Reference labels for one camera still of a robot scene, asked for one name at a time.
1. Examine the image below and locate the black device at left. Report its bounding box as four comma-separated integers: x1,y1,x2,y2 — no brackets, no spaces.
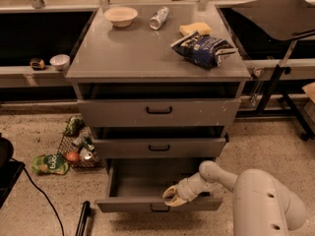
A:
0,136,25,208

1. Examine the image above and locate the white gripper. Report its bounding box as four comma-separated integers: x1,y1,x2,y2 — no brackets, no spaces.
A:
162,178,199,207

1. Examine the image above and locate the can in basket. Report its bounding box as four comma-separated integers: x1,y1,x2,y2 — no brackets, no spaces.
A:
80,147,95,162

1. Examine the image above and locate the red apple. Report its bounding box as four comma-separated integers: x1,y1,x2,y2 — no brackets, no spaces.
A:
66,151,80,162

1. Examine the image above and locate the blue chip bag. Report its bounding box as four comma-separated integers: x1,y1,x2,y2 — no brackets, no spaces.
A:
170,30,238,69

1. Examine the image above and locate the grey drawer cabinet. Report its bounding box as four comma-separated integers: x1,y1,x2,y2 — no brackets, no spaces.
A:
64,2,252,185

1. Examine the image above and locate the grey top drawer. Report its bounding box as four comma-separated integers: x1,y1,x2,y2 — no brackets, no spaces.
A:
77,99,240,127

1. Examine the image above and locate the black metal pole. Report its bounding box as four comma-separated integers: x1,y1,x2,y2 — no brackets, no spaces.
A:
75,201,91,236

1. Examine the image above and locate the grey bottom drawer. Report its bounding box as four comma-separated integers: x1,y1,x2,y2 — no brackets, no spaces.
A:
96,158,221,212

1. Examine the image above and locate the black tray stand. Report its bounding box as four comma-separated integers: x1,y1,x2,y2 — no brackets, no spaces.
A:
218,0,315,141

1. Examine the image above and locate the grey drawer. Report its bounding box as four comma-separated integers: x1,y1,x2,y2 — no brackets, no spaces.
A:
96,158,221,212
77,99,240,127
94,138,225,158

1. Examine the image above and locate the grey middle drawer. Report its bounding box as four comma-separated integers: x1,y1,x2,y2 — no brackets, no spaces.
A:
94,138,225,158

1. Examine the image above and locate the dark tape measure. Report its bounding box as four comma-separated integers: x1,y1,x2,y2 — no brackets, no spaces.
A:
30,58,45,70

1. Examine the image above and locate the white paper bowl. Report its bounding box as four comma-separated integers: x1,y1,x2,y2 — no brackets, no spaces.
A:
103,7,138,28

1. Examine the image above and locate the green snack pouch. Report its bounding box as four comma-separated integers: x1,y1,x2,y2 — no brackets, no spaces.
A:
31,153,69,175

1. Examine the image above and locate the green bag on basket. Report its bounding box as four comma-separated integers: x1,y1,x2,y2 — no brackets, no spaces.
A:
64,116,85,136

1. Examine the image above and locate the yellow sponge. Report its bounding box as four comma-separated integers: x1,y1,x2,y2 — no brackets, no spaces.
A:
179,23,212,35

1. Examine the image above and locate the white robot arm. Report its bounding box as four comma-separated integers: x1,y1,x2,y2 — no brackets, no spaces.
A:
162,160,307,236

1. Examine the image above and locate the black floor cable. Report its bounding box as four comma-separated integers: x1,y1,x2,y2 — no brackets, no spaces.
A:
11,157,66,236

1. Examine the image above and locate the wire floor basket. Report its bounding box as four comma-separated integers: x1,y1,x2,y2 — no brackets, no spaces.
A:
58,127,100,168

